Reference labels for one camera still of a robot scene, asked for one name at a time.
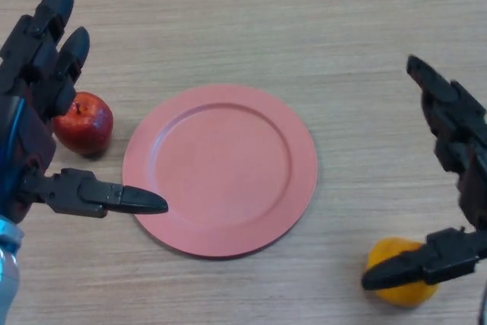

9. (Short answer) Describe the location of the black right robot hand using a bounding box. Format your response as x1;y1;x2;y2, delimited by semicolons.
360;54;487;291

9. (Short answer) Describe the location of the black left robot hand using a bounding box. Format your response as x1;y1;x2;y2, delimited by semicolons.
0;0;169;224

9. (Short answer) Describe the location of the yellow pear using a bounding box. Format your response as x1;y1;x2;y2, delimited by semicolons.
364;237;441;307

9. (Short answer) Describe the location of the pink round plate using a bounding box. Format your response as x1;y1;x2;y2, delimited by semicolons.
122;83;318;260

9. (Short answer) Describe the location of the red apple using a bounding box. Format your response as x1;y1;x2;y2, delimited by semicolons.
51;91;114;157

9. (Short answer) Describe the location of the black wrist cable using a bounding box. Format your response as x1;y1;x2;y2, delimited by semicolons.
476;282;487;325

